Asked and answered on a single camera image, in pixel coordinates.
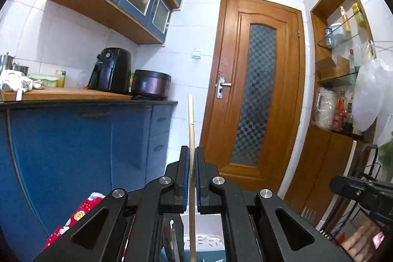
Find wooden door with glass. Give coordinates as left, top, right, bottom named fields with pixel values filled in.
left=199, top=0, right=306, bottom=193

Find wooden floor cabinet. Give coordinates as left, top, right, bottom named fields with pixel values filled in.
left=284, top=124, right=369, bottom=226

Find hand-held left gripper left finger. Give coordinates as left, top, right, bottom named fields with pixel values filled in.
left=32, top=145, right=191, bottom=262

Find white cloth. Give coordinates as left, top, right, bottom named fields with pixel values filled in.
left=0, top=70, right=34, bottom=94

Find silver door handle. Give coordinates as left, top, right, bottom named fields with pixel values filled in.
left=215, top=77, right=232, bottom=99

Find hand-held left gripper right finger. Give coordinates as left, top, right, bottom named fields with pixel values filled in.
left=195, top=146, right=353, bottom=262

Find yellow oil bottle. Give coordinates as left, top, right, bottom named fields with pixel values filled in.
left=351, top=3, right=364, bottom=32

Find dark rice cooker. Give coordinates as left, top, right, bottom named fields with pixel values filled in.
left=130, top=69, right=172, bottom=100

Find wooden chopstick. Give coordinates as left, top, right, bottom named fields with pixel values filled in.
left=187, top=94, right=197, bottom=262

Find metal tongs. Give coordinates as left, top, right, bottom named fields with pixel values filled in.
left=164, top=219, right=182, bottom=262

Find cardboard box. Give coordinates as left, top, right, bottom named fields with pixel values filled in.
left=316, top=56, right=351, bottom=81

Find blue lid jar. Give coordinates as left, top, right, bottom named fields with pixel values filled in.
left=324, top=28, right=335, bottom=49

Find tall clear bottle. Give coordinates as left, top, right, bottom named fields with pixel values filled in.
left=340, top=6, right=351, bottom=34

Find black air fryer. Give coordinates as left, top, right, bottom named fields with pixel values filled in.
left=87, top=48, right=132, bottom=94

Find red smiley flower tablecloth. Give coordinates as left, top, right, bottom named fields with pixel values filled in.
left=40, top=192, right=136, bottom=262

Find white plastic bag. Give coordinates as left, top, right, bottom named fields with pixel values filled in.
left=351, top=59, right=386, bottom=132

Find wooden shelf niche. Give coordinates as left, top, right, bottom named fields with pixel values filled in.
left=310, top=0, right=378, bottom=140

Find smartphone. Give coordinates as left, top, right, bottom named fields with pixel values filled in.
left=370, top=230, right=388, bottom=259

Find dark bottle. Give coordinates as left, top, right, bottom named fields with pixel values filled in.
left=343, top=98, right=354, bottom=135

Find wooden cutting board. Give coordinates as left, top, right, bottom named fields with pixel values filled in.
left=0, top=86, right=132, bottom=102

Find bag of green vegetables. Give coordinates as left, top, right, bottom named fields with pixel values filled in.
left=376, top=139, right=393, bottom=183

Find light blue utensil holder box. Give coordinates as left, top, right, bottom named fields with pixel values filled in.
left=181, top=213, right=228, bottom=262

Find black wire rack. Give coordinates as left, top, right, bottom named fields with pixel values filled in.
left=322, top=144, right=393, bottom=262

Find red bottle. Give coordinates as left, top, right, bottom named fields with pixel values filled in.
left=333, top=91, right=346, bottom=130

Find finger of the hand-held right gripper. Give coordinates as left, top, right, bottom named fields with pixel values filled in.
left=329, top=174, right=373, bottom=204

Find blue kitchen counter cabinet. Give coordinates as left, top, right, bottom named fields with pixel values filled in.
left=0, top=99, right=179, bottom=250

